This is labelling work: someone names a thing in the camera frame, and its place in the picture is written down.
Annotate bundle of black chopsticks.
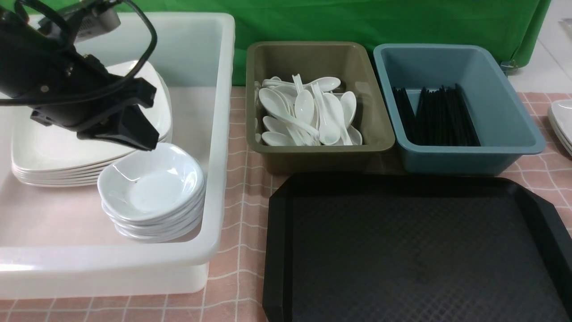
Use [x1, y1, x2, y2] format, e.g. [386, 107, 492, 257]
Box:
[392, 84, 481, 147]

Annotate olive plastic spoon bin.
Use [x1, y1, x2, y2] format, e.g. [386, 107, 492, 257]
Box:
[246, 41, 395, 175]

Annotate white square rice plate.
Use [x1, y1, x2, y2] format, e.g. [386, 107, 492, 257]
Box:
[12, 62, 172, 173]

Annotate black plastic serving tray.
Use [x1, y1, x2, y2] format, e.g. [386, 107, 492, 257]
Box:
[262, 173, 572, 322]

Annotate green cloth backdrop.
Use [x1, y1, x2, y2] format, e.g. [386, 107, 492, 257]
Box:
[135, 0, 550, 86]

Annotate stack of small white bowls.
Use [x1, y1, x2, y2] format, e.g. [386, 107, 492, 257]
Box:
[97, 143, 206, 243]

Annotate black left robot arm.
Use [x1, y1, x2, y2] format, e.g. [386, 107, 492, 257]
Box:
[1, 0, 159, 151]

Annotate blue plastic chopstick bin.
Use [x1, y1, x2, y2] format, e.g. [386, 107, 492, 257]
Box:
[373, 43, 546, 176]

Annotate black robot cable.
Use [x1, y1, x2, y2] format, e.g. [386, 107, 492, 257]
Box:
[0, 0, 158, 106]

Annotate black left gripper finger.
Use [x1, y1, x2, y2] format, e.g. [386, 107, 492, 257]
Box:
[77, 105, 159, 151]

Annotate white plates at right edge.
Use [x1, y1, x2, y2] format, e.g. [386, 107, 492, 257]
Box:
[547, 99, 572, 155]

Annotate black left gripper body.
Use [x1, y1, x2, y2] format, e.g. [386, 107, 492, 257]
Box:
[30, 54, 157, 132]

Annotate large white plastic tub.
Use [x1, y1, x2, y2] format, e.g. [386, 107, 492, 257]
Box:
[1, 12, 235, 300]

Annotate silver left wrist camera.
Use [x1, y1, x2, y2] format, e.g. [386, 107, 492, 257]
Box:
[36, 0, 121, 45]

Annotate pile of white soup spoons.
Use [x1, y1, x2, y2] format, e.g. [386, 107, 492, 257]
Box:
[254, 75, 364, 147]

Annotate stack of white square plates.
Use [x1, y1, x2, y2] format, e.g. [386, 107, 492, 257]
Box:
[11, 131, 135, 186]

